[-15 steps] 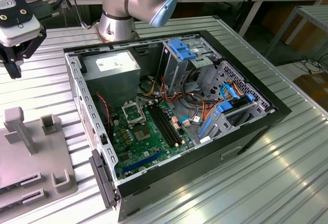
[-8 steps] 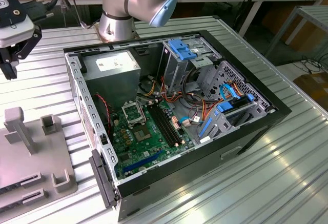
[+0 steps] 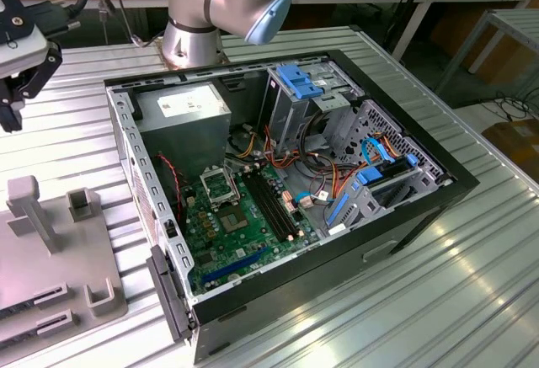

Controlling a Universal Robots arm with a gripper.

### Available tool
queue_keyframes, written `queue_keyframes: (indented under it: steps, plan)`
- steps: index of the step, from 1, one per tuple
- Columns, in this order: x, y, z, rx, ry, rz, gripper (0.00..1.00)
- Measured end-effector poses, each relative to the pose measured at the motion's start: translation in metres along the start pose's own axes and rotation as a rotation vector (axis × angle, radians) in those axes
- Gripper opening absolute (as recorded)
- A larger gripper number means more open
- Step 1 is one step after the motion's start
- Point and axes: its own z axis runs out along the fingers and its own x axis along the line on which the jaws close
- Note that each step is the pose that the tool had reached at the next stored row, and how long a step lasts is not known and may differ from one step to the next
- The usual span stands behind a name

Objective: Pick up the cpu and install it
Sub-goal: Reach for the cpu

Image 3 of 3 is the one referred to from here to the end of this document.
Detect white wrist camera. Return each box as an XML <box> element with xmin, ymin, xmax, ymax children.
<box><xmin>0</xmin><ymin>30</ymin><xmax>51</xmax><ymax>79</ymax></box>

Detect black plastic case latch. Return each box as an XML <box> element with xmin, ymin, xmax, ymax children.
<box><xmin>145</xmin><ymin>244</ymin><xmax>199</xmax><ymax>344</ymax></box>

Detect orange and black wire bundle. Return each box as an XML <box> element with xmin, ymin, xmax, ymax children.
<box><xmin>263</xmin><ymin>125</ymin><xmax>364</xmax><ymax>207</ymax></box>

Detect yellow and black wire bundle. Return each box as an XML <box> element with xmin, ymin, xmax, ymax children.
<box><xmin>229</xmin><ymin>125</ymin><xmax>259</xmax><ymax>161</ymax></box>

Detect blue expansion slot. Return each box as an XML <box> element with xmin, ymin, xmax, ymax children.
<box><xmin>200</xmin><ymin>246</ymin><xmax>270</xmax><ymax>285</ymax></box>

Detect black case fan red wire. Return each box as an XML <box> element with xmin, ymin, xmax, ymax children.
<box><xmin>155</xmin><ymin>152</ymin><xmax>189</xmax><ymax>222</ymax></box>

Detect large brown cardboard box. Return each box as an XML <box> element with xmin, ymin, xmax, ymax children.
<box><xmin>429</xmin><ymin>5</ymin><xmax>527</xmax><ymax>87</ymax></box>

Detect thin blue wire white plug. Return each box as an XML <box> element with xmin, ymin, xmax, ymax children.
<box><xmin>292</xmin><ymin>190</ymin><xmax>334</xmax><ymax>210</ymax></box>

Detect grey metal shelf frame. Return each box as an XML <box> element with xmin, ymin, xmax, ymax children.
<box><xmin>435</xmin><ymin>8</ymin><xmax>539</xmax><ymax>98</ymax></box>

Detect perforated grey disk bay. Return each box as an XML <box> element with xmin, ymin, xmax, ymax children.
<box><xmin>323</xmin><ymin>99</ymin><xmax>455</xmax><ymax>238</ymax></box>

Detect grey metal optical bay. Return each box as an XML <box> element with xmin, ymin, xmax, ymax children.
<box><xmin>257</xmin><ymin>59</ymin><xmax>366</xmax><ymax>158</ymax></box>

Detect thin grey dangling cable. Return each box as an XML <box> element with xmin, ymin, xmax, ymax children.
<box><xmin>97</xmin><ymin>0</ymin><xmax>109</xmax><ymax>45</ymax></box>
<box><xmin>104</xmin><ymin>0</ymin><xmax>165</xmax><ymax>47</ymax></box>

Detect black RAM slot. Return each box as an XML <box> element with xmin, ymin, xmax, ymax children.
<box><xmin>240</xmin><ymin>168</ymin><xmax>296</xmax><ymax>243</ymax></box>
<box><xmin>251</xmin><ymin>164</ymin><xmax>307</xmax><ymax>237</ymax></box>

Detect hard disk in blue carrier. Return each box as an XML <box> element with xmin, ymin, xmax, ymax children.
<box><xmin>355</xmin><ymin>153</ymin><xmax>419</xmax><ymax>187</ymax></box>

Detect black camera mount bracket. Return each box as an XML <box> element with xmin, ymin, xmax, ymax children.
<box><xmin>0</xmin><ymin>0</ymin><xmax>38</xmax><ymax>49</ymax></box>

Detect green motherboard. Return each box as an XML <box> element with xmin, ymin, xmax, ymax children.
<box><xmin>180</xmin><ymin>161</ymin><xmax>326</xmax><ymax>297</ymax></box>

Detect thin wire locking lever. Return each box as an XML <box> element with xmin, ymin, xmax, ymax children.
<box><xmin>225</xmin><ymin>161</ymin><xmax>244</xmax><ymax>203</ymax></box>

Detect metal socket cover frame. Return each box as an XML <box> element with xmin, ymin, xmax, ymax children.
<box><xmin>198</xmin><ymin>166</ymin><xmax>242</xmax><ymax>210</ymax></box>

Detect CPU socket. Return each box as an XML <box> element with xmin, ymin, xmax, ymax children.
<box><xmin>215</xmin><ymin>202</ymin><xmax>250</xmax><ymax>235</ymax></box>

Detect grey power supply unit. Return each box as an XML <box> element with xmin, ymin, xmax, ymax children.
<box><xmin>133</xmin><ymin>81</ymin><xmax>233</xmax><ymax>184</ymax></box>

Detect black PC case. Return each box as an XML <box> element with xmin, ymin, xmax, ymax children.
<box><xmin>103</xmin><ymin>49</ymin><xmax>481</xmax><ymax>365</ymax></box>

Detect black tripod stand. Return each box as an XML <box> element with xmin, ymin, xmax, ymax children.
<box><xmin>381</xmin><ymin>0</ymin><xmax>437</xmax><ymax>56</ymax></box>

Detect blue plastic bay rail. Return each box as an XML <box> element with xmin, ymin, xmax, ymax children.
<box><xmin>324</xmin><ymin>182</ymin><xmax>363</xmax><ymax>229</ymax></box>

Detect blue plastic drive latch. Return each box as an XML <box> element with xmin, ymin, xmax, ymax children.
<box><xmin>276</xmin><ymin>64</ymin><xmax>323</xmax><ymax>100</ymax></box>

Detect cardboard box with label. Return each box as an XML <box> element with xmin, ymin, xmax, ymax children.
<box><xmin>481</xmin><ymin>118</ymin><xmax>539</xmax><ymax>184</ymax></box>

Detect grey parts rack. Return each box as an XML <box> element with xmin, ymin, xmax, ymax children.
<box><xmin>0</xmin><ymin>176</ymin><xmax>130</xmax><ymax>346</ymax></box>

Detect flat blue data wire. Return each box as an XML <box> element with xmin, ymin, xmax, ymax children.
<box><xmin>360</xmin><ymin>135</ymin><xmax>398</xmax><ymax>168</ymax></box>

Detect black floor cables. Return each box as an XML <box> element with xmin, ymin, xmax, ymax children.
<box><xmin>479</xmin><ymin>92</ymin><xmax>531</xmax><ymax>123</ymax></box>

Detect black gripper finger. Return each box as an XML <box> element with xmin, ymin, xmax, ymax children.
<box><xmin>0</xmin><ymin>46</ymin><xmax>64</xmax><ymax>135</ymax></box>

